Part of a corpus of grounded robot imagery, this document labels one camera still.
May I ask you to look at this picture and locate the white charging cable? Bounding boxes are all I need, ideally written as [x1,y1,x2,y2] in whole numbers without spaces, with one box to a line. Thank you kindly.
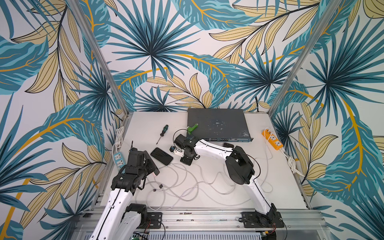
[191,140,274,196]

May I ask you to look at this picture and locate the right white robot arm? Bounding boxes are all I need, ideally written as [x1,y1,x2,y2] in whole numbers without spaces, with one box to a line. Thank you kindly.
[170,135,285,228]

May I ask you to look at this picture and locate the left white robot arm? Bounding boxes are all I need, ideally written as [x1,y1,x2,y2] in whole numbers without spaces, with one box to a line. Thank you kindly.
[89,148,160,240]

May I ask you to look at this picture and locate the phone in grey clear case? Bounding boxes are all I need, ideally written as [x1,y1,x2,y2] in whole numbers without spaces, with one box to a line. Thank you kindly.
[150,148,174,166]

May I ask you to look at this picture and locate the green plastic pipe fitting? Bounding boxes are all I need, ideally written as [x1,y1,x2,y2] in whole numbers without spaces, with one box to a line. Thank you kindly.
[187,124,199,135]

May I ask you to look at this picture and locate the green black screwdriver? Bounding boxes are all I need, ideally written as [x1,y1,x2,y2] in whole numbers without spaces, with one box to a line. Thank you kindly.
[156,125,169,144]

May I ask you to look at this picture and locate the orange power strip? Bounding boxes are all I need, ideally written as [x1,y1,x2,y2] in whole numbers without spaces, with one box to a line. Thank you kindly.
[262,129,283,151]

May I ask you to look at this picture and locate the white cable with black plug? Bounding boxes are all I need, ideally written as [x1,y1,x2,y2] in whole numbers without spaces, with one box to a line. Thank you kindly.
[134,163,235,212]

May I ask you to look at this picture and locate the dark grey network switch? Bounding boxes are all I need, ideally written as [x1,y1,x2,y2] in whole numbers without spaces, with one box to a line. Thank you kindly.
[187,108,253,143]

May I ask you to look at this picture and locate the coiled white power cord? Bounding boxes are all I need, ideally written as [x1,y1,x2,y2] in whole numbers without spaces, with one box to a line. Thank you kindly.
[111,125,125,157]

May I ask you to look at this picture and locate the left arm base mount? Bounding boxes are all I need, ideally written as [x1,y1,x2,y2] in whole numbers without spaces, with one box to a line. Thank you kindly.
[126,204,163,229]

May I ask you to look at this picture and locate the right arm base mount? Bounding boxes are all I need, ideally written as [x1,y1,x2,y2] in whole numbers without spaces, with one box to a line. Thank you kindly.
[238,211,285,229]

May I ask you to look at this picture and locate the coiled white cord right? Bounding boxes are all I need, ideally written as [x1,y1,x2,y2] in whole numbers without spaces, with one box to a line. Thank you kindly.
[281,148,305,178]

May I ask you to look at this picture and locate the aluminium front rail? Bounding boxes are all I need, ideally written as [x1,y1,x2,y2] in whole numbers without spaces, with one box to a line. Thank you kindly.
[68,208,331,240]

